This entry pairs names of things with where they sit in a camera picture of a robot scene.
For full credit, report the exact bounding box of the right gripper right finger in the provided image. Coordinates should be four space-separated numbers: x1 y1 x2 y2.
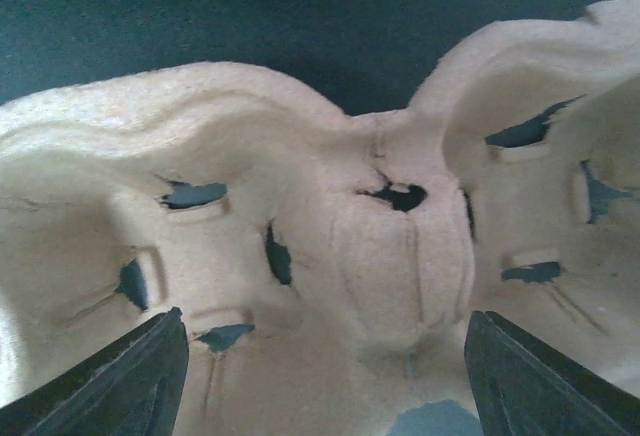
464 311 639 436

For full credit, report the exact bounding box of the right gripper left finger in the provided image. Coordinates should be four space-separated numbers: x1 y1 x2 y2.
1 307 189 435

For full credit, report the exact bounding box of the pulp cup carrier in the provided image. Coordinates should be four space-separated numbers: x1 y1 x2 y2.
1 0 639 435

